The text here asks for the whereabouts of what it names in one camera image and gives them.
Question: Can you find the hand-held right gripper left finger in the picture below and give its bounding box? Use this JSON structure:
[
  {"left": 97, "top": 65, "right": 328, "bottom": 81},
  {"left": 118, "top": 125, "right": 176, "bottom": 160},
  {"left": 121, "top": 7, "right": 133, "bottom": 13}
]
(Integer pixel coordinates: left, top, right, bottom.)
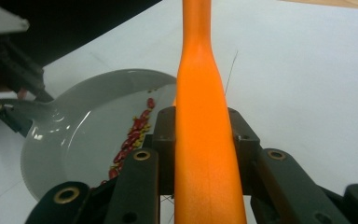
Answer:
[{"left": 103, "top": 105, "right": 177, "bottom": 224}]

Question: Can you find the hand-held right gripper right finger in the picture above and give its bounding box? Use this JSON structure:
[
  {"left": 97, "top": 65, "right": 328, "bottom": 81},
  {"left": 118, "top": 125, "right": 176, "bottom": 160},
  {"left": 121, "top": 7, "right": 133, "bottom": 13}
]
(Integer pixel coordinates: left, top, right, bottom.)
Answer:
[{"left": 227, "top": 106, "right": 352, "bottom": 224}]

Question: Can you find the pile of red beans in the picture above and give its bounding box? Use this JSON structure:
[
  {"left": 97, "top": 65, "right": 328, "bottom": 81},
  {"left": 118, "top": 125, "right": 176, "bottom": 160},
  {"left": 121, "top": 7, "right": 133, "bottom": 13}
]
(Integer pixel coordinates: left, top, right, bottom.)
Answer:
[{"left": 89, "top": 89, "right": 157, "bottom": 191}]

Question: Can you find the grey dustpan with orange edge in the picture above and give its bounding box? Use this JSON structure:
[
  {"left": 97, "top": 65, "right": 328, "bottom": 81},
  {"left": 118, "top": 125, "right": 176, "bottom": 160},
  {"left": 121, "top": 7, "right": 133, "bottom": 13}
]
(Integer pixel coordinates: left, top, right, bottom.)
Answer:
[{"left": 4, "top": 68, "right": 178, "bottom": 202}]

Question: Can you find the orange-handled brush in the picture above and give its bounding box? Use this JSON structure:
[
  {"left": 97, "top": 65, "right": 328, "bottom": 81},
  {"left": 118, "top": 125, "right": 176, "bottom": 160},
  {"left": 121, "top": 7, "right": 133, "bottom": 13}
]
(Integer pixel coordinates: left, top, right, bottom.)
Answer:
[{"left": 159, "top": 0, "right": 249, "bottom": 224}]

